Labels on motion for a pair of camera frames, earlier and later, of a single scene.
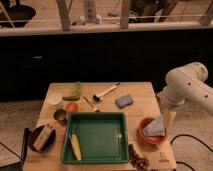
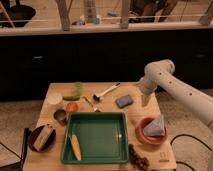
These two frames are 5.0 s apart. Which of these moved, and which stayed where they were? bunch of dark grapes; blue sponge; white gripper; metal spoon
Moved: white gripper
Stayed: blue sponge; bunch of dark grapes; metal spoon
